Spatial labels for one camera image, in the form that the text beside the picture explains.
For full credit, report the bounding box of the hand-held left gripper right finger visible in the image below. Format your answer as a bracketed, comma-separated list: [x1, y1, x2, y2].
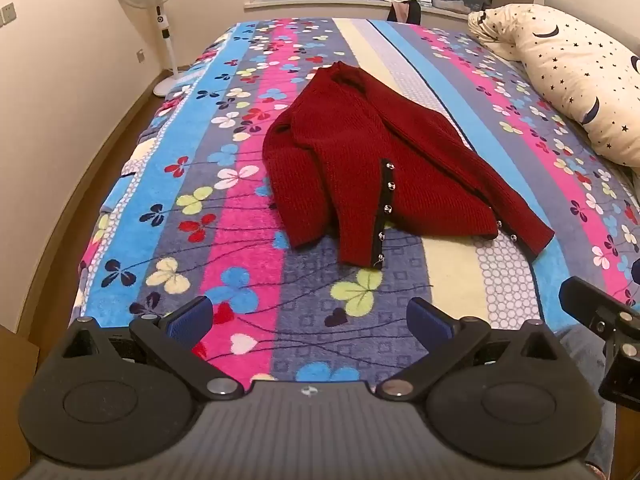
[375, 297, 561, 402]

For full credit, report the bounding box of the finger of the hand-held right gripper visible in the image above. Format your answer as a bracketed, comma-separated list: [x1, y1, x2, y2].
[598, 332, 640, 406]
[559, 276, 640, 336]

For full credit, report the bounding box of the white window sill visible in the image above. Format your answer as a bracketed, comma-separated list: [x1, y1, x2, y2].
[244, 0, 481, 23]

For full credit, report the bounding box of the star and moon print pillow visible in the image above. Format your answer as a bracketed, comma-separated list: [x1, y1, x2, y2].
[467, 4, 640, 168]

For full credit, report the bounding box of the floral striped blanket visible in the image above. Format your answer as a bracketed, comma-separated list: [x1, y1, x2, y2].
[72, 16, 640, 396]

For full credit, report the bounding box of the dark red knit cardigan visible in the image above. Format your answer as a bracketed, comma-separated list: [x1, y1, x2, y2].
[262, 61, 556, 267]

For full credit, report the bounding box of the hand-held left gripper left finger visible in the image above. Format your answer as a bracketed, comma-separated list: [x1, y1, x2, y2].
[64, 296, 246, 402]

